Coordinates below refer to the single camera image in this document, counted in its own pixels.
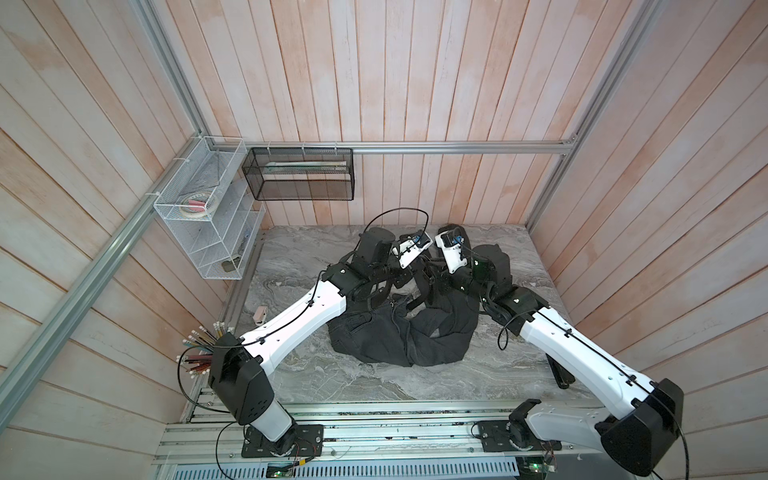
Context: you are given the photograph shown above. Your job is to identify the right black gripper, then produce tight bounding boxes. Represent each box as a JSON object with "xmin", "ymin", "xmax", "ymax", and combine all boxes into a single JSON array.
[{"xmin": 426, "ymin": 258, "xmax": 493, "ymax": 311}]

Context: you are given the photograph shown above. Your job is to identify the black leather belt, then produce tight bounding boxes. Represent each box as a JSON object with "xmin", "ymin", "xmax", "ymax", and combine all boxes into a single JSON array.
[{"xmin": 406, "ymin": 258, "xmax": 440, "ymax": 312}]

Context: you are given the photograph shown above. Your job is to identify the dark grey trousers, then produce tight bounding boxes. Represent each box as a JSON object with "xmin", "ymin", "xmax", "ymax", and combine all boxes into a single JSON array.
[{"xmin": 327, "ymin": 248, "xmax": 480, "ymax": 367}]

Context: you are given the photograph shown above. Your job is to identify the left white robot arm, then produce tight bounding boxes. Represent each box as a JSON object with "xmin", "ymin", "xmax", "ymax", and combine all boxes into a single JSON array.
[{"xmin": 208, "ymin": 227, "xmax": 433, "ymax": 455}]

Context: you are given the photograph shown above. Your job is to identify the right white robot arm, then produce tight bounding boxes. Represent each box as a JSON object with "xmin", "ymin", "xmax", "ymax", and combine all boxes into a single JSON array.
[{"xmin": 437, "ymin": 233, "xmax": 684, "ymax": 476}]

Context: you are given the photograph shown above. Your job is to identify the black flat object on table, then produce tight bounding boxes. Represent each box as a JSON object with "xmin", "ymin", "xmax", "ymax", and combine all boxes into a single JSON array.
[{"xmin": 546, "ymin": 355, "xmax": 576, "ymax": 389}]

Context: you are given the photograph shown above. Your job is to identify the tape roll in shelf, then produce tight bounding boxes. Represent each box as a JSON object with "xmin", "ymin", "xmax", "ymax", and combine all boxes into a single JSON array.
[{"xmin": 179, "ymin": 191, "xmax": 219, "ymax": 219}]

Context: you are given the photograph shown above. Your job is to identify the bundle of coloured pencils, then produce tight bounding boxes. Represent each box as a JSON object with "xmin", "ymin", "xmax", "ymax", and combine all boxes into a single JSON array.
[{"xmin": 177, "ymin": 321, "xmax": 235, "ymax": 376}]

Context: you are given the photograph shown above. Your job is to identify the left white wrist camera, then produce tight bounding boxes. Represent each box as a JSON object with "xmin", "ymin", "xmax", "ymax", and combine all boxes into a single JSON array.
[{"xmin": 392, "ymin": 230, "xmax": 433, "ymax": 269}]

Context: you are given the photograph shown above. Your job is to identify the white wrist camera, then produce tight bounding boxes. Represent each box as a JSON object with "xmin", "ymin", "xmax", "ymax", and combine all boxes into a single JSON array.
[
  {"xmin": 436, "ymin": 228, "xmax": 468, "ymax": 274},
  {"xmin": 392, "ymin": 230, "xmax": 433, "ymax": 269}
]

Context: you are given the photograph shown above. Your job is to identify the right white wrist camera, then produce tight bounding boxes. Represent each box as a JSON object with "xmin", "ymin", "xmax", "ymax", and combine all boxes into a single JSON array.
[{"xmin": 436, "ymin": 228, "xmax": 468, "ymax": 274}]

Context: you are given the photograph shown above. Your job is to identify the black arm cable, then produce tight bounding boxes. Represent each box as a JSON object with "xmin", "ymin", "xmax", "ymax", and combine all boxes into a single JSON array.
[{"xmin": 362, "ymin": 206, "xmax": 431, "ymax": 241}]

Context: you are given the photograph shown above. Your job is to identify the black mesh wall basket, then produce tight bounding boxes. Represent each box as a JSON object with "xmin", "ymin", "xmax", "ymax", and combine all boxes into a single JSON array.
[{"xmin": 241, "ymin": 147, "xmax": 356, "ymax": 202}]

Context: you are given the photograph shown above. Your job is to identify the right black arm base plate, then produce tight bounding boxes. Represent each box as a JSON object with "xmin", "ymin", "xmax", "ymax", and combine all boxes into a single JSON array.
[{"xmin": 471, "ymin": 420, "xmax": 562, "ymax": 453}]

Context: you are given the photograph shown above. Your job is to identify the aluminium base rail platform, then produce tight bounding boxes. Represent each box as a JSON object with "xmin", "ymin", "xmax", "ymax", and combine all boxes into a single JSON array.
[{"xmin": 150, "ymin": 400, "xmax": 632, "ymax": 479}]

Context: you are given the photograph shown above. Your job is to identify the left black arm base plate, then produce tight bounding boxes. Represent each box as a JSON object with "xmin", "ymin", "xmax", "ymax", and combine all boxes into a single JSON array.
[{"xmin": 241, "ymin": 424, "xmax": 324, "ymax": 459}]

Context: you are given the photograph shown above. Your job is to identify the white wire mesh shelf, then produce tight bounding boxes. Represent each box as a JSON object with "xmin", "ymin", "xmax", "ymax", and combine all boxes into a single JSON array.
[{"xmin": 154, "ymin": 136, "xmax": 265, "ymax": 281}]

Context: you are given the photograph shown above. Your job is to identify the aluminium frame rail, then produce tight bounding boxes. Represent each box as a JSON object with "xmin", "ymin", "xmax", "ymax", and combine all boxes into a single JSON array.
[{"xmin": 1, "ymin": 1, "xmax": 655, "ymax": 437}]

